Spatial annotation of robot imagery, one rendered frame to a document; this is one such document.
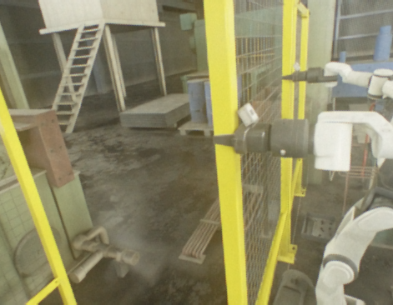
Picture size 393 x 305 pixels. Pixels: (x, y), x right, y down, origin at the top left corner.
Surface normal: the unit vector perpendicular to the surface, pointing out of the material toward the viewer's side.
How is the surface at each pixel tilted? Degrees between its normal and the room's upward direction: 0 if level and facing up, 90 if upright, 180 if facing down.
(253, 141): 90
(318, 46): 90
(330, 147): 69
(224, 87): 90
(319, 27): 90
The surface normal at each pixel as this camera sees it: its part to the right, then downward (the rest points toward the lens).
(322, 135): -0.42, 0.00
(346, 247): -0.52, 0.36
